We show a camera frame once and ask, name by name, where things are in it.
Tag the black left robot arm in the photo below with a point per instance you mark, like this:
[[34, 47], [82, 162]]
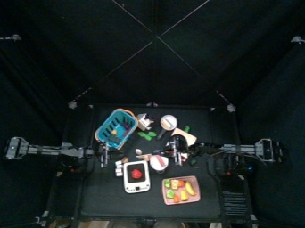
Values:
[[47, 150]]

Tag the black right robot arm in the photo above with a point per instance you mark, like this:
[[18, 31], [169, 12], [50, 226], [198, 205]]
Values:
[[242, 148]]

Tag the small brown toy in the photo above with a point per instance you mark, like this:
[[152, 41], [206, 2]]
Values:
[[125, 159]]

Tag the white toy cubes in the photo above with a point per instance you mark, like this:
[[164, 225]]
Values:
[[118, 168]]

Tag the yellow and dark toy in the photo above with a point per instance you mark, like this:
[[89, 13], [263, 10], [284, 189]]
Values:
[[114, 136]]

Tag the small white toy garlic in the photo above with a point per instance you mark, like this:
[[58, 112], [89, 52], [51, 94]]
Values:
[[138, 151]]

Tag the white round plate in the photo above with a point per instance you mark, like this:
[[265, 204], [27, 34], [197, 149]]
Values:
[[156, 166]]

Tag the small dark green toy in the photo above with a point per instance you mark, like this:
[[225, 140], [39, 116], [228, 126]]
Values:
[[193, 161]]

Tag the teal basket with orange rim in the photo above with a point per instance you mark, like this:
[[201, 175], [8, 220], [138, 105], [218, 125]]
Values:
[[103, 135]]

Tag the green toy leaves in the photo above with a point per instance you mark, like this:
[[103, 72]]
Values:
[[147, 135]]

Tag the small green toy vegetable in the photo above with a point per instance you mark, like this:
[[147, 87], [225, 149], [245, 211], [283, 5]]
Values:
[[186, 129]]

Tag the red toy strawberry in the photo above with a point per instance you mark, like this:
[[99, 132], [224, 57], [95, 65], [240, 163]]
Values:
[[137, 174]]

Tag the purple toy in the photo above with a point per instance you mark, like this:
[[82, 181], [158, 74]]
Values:
[[126, 126]]

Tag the small white toy appliance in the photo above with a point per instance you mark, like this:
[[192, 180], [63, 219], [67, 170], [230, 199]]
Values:
[[145, 121]]

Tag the light green toy piece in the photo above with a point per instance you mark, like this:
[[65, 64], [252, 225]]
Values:
[[168, 183]]

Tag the toy sandwich slice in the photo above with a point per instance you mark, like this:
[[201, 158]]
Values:
[[174, 184]]

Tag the orange toy carrot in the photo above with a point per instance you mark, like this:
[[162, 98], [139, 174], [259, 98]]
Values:
[[181, 183]]

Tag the white toy scale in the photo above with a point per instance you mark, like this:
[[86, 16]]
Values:
[[137, 187]]

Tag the yellow toy banana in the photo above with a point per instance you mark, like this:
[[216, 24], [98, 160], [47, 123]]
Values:
[[190, 188]]

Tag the yellow toy fruit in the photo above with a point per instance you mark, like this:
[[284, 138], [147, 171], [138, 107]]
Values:
[[184, 195]]

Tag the orange toy piece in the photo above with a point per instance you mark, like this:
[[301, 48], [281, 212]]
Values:
[[177, 199]]

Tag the pink tray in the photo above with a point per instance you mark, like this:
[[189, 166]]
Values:
[[196, 199]]

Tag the white text label sticker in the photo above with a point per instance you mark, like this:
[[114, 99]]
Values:
[[233, 201]]

